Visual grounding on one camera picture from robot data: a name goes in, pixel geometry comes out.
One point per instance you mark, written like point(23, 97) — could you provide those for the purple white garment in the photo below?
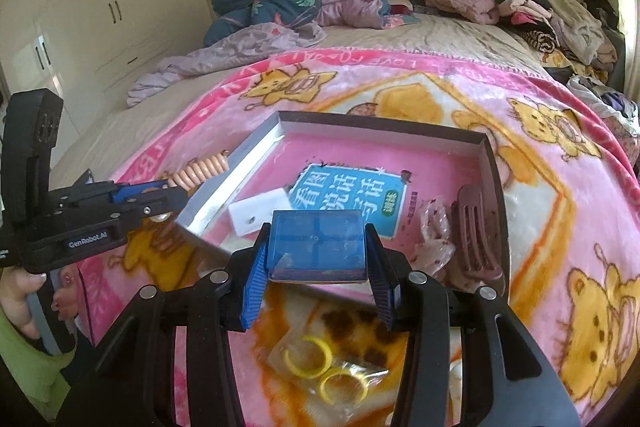
point(610, 107)

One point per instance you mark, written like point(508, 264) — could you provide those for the cream wardrobe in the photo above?
point(100, 7)

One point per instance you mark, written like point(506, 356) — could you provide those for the pile of clothes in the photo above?
point(565, 22)

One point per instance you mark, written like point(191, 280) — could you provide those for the bag of yellow hoop earrings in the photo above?
point(320, 367)

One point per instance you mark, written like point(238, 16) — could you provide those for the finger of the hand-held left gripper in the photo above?
point(150, 209)
point(135, 193)

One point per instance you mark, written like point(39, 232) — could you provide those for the pink printed blanket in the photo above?
point(550, 217)

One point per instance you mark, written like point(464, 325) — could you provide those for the person's left hand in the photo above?
point(17, 297)

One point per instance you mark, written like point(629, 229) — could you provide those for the cardboard box with pink inside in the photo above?
point(325, 152)

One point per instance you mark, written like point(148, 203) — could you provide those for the lilac crumpled sheet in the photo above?
point(225, 52)

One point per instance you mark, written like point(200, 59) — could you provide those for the pink purple padded garment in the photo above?
point(360, 7)

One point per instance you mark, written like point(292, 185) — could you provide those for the brown hair claw clip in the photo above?
point(475, 232)

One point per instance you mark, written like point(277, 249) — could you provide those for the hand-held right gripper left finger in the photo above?
point(252, 292)

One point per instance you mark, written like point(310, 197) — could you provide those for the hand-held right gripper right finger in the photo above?
point(382, 292)

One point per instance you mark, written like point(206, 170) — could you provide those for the person's left forearm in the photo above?
point(25, 367)

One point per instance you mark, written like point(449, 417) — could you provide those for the small blue plastic box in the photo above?
point(315, 247)

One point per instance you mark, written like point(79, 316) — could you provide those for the pink knitted garment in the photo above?
point(460, 7)

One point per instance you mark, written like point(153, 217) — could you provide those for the white earring card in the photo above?
point(252, 212)

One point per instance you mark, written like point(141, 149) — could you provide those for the sheer polka dot bow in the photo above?
point(435, 242)

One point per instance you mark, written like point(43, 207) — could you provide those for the beige bed sheet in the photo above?
point(450, 37)

